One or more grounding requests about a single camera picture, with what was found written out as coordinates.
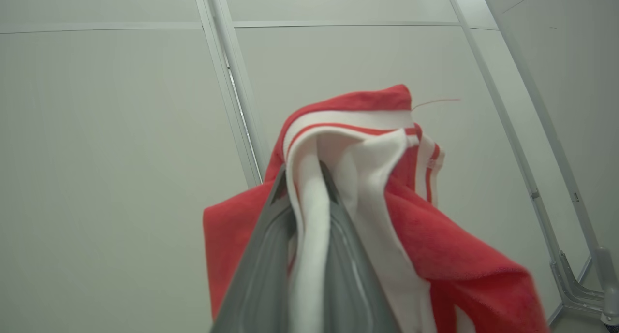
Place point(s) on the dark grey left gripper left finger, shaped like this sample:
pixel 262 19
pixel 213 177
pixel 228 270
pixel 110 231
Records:
pixel 261 284

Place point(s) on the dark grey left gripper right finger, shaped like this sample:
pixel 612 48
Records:
pixel 348 284

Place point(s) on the red and white jersey shirt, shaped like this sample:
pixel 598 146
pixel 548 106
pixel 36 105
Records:
pixel 435 236

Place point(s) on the light grey wall divider strip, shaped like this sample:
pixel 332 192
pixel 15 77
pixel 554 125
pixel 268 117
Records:
pixel 225 57

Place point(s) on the grey metal frame with foot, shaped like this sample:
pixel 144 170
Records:
pixel 608 284

